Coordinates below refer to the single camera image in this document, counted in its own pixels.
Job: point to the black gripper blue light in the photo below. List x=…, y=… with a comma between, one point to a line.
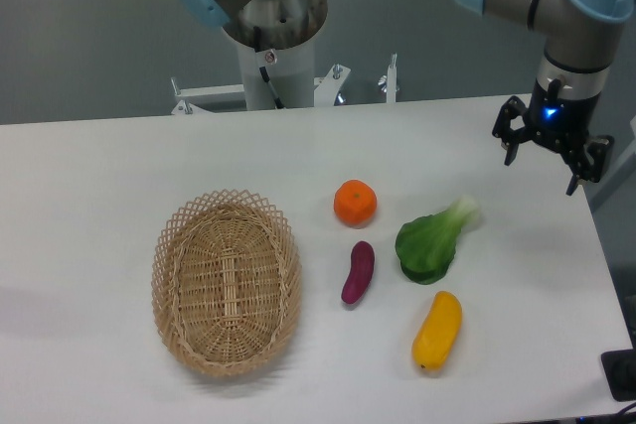
x=560, y=125

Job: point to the green bok choy vegetable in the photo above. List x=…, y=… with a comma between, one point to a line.
x=426, y=246

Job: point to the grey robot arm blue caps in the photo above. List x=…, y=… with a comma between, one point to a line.
x=275, y=43

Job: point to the orange tangerine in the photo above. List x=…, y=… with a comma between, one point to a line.
x=355, y=203

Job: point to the purple eggplant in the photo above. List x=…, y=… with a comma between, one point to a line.
x=362, y=267

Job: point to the black device at table edge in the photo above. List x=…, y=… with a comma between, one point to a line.
x=619, y=369

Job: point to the yellow mango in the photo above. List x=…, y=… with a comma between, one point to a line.
x=436, y=337

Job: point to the oval wicker basket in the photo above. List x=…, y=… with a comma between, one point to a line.
x=226, y=283

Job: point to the white upright bracket with bolt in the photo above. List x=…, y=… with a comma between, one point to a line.
x=388, y=83

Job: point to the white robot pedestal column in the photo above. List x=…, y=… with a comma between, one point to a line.
x=275, y=78

